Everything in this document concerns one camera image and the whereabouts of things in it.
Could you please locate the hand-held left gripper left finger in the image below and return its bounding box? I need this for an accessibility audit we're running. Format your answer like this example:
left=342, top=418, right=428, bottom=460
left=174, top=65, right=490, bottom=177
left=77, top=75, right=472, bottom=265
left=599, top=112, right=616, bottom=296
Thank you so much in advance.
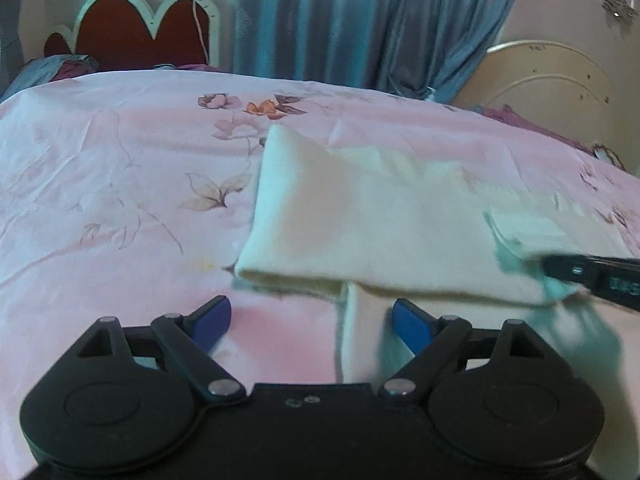
left=75, top=295, right=247, bottom=404

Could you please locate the patterned framed cushion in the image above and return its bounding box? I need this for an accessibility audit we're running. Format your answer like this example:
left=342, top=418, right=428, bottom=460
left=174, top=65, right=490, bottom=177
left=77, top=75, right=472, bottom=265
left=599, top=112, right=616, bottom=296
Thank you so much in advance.
left=592, top=144, right=627, bottom=172

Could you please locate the cream round headboard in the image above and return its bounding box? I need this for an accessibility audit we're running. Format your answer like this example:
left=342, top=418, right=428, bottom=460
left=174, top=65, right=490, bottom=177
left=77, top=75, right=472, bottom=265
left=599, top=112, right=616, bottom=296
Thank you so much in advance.
left=452, top=40, right=619, bottom=157

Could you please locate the pink floral bed sheet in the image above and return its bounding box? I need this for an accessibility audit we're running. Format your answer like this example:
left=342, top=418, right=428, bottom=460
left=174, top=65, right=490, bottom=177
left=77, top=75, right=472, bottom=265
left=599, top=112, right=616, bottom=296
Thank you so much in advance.
left=0, top=67, right=640, bottom=461

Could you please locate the wall lamp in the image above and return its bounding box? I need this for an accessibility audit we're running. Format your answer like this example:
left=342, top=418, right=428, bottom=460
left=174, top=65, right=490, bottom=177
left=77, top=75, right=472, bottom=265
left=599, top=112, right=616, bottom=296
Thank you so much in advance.
left=601, top=0, right=639, bottom=27

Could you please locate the purple pillow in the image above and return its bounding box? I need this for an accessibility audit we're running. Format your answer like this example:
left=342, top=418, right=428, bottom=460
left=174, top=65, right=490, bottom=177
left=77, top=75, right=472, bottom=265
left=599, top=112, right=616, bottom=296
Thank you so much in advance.
left=474, top=104, right=597, bottom=152

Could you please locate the white cable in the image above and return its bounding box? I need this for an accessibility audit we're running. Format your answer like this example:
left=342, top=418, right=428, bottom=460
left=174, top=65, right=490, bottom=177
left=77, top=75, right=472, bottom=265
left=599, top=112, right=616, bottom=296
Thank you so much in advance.
left=189, top=0, right=209, bottom=65

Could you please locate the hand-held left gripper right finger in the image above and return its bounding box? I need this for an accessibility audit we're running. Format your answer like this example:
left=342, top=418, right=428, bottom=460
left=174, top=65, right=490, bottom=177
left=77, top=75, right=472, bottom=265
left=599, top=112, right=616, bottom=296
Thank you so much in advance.
left=378, top=297, right=544, bottom=402

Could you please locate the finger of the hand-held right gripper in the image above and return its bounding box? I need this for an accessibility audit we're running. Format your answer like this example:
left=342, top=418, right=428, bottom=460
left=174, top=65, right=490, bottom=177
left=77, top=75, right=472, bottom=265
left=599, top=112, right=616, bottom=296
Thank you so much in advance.
left=542, top=254, right=609, bottom=294

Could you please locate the blue curtain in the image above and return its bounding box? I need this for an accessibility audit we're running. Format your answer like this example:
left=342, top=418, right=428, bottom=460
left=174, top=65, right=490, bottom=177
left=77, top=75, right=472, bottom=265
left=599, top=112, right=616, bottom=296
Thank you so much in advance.
left=234, top=0, right=532, bottom=107

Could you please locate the red heart-shaped headboard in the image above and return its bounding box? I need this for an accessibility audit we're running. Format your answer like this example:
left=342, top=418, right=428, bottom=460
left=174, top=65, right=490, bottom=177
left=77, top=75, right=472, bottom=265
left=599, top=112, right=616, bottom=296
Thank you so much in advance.
left=44, top=0, right=221, bottom=72

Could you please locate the cream towel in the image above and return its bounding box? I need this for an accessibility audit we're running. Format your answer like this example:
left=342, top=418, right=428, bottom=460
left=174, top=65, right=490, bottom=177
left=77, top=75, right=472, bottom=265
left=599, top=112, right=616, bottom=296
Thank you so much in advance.
left=234, top=125, right=640, bottom=466

